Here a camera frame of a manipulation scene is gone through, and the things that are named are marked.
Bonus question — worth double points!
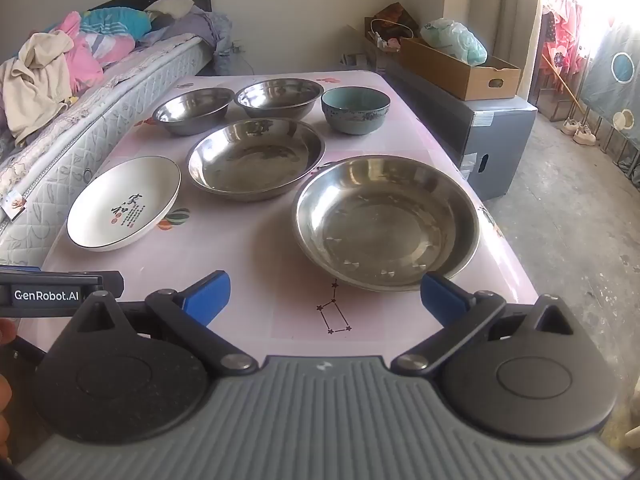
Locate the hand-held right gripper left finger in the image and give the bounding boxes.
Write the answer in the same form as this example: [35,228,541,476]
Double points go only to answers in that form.
[72,270,258,377]

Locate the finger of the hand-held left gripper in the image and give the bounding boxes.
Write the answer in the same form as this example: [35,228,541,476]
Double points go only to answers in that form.
[95,271,125,305]

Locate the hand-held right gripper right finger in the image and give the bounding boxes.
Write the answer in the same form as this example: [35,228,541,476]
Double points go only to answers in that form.
[392,272,576,379]

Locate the white ceramic plate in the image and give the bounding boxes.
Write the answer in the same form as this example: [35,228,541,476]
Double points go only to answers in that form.
[66,155,182,252]

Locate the large steel basin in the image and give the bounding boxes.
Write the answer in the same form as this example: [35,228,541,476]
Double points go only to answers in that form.
[186,118,326,202]

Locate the small steel bowl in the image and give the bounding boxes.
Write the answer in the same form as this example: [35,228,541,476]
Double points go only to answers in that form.
[152,87,236,136]

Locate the teal ceramic bowl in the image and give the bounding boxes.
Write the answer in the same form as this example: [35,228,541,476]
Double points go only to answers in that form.
[320,86,391,136]

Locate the medium steel bowl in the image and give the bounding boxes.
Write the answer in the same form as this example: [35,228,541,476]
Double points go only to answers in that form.
[234,78,325,122]

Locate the person's left hand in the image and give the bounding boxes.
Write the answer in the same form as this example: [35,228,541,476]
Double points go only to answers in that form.
[0,318,17,463]

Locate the pink printed tablecloth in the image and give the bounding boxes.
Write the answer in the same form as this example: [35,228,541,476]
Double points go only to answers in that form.
[42,71,540,358]

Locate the white quilted mattress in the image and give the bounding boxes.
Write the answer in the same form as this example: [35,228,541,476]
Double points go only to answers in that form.
[0,34,216,267]

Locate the grey box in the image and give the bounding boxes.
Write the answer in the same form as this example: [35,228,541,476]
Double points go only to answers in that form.
[384,66,539,202]

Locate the cream garment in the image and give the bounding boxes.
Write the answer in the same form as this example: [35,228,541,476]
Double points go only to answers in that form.
[0,30,77,147]

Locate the long cardboard box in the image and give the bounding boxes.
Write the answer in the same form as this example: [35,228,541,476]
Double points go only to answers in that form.
[399,36,522,102]

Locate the metal rack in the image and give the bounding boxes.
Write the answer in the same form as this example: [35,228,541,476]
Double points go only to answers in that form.
[529,77,640,188]

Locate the pink jacket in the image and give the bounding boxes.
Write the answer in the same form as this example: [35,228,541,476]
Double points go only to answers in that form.
[47,11,137,97]

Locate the wooden stick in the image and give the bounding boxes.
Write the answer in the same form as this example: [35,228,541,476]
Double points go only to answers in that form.
[542,51,585,107]

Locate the pale green plastic bag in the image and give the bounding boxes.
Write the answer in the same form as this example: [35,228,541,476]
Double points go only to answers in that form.
[419,18,489,67]

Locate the teal striped cloth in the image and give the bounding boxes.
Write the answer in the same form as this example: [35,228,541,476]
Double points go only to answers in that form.
[80,7,154,42]

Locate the purple grey blanket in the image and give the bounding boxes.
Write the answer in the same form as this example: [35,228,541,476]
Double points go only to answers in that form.
[142,9,237,77]

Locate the blue cloth with circles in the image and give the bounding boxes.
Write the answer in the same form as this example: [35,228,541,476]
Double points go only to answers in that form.
[581,21,640,147]

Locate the cream pillow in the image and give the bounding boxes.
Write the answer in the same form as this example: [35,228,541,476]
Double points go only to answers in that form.
[144,0,197,22]

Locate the dark patterned bag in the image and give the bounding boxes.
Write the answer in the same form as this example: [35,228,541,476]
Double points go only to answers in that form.
[374,2,422,40]

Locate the pink hanging clothes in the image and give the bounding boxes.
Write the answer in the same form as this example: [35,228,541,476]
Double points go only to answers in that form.
[539,0,601,82]

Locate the beige window curtain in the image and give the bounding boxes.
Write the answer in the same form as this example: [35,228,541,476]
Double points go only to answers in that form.
[492,0,548,68]

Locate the white cable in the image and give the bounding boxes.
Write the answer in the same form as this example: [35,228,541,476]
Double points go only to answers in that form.
[229,45,263,77]

